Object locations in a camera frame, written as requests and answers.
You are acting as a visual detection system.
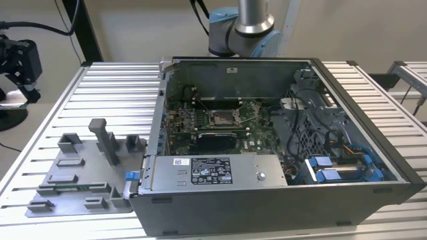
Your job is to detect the hard disk in blue carrier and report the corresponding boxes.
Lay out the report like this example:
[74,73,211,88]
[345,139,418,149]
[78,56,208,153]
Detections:
[306,154,374,168]
[314,167,385,185]

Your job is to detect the black graphics card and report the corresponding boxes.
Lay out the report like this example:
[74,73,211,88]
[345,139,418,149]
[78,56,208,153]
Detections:
[195,132,241,151]

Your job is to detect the thin black hanging cable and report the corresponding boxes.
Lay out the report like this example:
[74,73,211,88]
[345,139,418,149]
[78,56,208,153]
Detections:
[399,84,426,116]

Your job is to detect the green RAM stick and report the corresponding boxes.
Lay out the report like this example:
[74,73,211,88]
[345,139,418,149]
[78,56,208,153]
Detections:
[38,182,111,192]

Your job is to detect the silver power supply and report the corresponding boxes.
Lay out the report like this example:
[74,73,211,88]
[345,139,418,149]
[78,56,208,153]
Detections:
[143,153,290,193]

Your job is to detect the aluminium slat side table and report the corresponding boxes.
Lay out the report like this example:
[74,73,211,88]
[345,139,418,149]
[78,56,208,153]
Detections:
[386,60,427,101]

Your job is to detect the black wire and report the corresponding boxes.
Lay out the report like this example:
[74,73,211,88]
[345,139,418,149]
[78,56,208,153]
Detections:
[289,117,323,162]

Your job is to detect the thick black hose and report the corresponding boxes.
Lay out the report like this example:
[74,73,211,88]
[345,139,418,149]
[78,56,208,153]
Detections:
[0,0,82,36]

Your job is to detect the black RAM slot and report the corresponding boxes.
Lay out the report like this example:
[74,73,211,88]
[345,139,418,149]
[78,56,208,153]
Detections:
[194,125,251,132]
[192,102,243,109]
[192,98,243,104]

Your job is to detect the green motherboard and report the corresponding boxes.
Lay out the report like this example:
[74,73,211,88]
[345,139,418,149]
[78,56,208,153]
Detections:
[164,99,286,156]

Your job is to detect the CPU socket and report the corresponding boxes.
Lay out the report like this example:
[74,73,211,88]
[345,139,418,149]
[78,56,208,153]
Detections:
[207,108,243,128]

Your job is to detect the black table bracket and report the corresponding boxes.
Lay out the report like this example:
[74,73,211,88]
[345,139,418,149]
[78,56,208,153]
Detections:
[367,73,401,93]

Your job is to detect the metal socket cover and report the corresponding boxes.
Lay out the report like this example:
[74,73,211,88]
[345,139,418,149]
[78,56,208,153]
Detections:
[208,107,242,118]

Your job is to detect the thin black floor cable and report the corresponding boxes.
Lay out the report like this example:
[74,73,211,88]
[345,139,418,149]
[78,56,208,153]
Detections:
[0,141,23,153]

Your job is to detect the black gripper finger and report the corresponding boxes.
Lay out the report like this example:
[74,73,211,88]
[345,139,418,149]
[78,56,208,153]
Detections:
[6,72,42,104]

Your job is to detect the light blue wire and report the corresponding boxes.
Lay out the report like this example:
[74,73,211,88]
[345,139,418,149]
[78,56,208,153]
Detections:
[346,141,382,162]

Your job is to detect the silver square CPU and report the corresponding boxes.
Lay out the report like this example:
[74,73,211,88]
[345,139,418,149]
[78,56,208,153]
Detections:
[2,89,28,109]

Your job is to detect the black metal post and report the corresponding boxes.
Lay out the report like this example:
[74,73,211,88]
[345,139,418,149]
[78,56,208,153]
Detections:
[62,0,106,65]

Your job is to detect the black round stand base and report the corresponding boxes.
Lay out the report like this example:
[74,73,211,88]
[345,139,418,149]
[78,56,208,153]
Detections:
[0,107,30,133]

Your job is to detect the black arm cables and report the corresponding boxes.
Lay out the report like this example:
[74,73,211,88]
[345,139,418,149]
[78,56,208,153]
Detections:
[188,0,212,36]

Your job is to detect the grey plastic parts rack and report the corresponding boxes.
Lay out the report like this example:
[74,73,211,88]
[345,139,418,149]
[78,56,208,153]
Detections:
[24,118,148,219]

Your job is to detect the black open PC case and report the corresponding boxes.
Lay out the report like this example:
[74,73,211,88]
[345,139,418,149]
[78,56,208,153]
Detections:
[122,56,427,238]

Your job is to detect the metal disk bay cage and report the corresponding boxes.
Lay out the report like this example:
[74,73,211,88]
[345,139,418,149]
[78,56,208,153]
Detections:
[270,96,353,161]

